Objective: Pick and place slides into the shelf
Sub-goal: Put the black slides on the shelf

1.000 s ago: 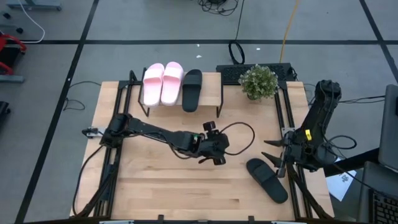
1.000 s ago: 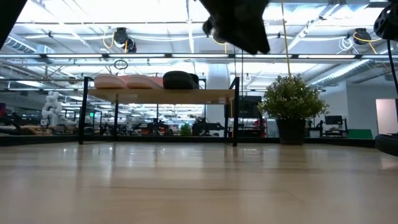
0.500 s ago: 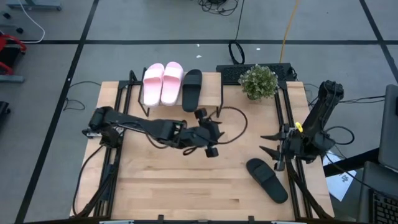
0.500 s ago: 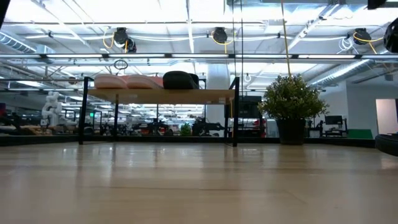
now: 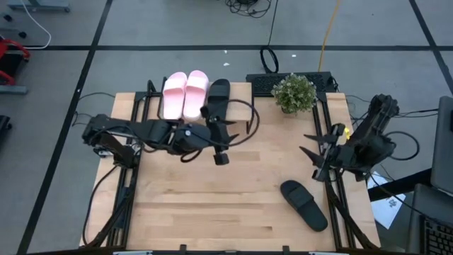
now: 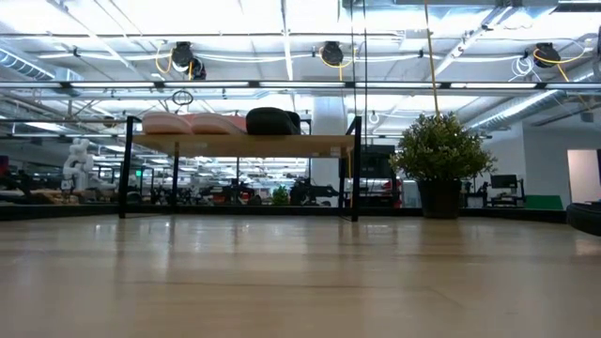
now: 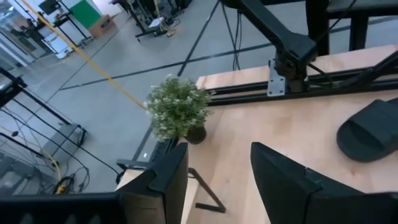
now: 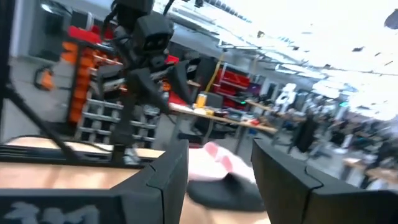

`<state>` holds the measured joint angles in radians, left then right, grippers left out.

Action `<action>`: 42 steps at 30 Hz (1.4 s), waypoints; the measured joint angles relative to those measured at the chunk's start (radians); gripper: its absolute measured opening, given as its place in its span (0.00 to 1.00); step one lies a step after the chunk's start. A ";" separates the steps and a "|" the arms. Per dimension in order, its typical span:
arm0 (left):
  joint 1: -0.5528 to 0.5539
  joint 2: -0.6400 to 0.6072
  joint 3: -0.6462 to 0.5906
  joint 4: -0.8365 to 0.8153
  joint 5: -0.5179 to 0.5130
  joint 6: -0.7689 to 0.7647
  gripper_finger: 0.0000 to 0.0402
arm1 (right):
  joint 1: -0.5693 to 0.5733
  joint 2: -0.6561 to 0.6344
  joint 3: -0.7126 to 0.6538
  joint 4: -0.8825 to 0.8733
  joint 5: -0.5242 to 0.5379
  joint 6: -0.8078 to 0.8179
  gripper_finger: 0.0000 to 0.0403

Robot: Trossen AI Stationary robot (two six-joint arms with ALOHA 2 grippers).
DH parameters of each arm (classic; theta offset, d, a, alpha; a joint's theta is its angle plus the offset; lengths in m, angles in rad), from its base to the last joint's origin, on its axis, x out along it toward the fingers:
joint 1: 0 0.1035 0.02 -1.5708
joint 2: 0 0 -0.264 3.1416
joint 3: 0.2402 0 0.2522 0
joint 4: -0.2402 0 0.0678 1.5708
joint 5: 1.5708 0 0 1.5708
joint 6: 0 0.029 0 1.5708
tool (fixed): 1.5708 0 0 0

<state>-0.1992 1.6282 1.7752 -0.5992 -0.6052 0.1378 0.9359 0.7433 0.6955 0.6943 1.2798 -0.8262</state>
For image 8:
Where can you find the long wooden work table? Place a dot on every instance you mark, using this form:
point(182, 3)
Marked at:
point(224, 119)

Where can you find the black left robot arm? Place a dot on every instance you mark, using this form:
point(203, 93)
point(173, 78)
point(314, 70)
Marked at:
point(122, 140)

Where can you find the bin rack with red bins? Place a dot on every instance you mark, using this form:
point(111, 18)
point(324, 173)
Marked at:
point(82, 93)

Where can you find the black aluminium table frame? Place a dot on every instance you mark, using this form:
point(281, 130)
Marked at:
point(31, 155)

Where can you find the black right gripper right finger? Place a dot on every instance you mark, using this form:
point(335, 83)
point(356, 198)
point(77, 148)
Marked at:
point(311, 205)

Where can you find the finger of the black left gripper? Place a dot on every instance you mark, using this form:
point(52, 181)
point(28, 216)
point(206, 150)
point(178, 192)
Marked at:
point(182, 81)
point(144, 85)

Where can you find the black office chair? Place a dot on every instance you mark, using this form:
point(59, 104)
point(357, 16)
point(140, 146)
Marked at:
point(214, 100)

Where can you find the white humanoid robot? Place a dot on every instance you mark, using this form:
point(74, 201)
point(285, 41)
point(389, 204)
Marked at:
point(285, 95)

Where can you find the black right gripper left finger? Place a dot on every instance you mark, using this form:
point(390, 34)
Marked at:
point(93, 207)

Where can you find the yellow canister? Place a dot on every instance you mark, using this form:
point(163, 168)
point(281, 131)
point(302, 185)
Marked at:
point(201, 100)

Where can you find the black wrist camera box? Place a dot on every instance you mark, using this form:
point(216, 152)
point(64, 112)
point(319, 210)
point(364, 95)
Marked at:
point(154, 34)

